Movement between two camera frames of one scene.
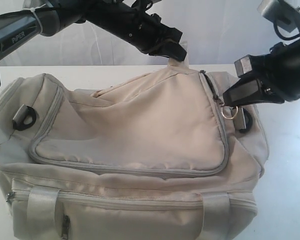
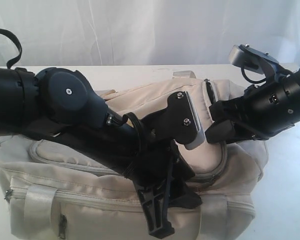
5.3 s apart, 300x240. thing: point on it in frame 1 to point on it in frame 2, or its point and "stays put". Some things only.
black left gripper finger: [174, 50] to [155, 200]
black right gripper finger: [244, 91] to [221, 132]
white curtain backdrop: [213, 33] stays put
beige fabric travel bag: [159, 157] stays put
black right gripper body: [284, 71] to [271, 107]
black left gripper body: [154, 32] to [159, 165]
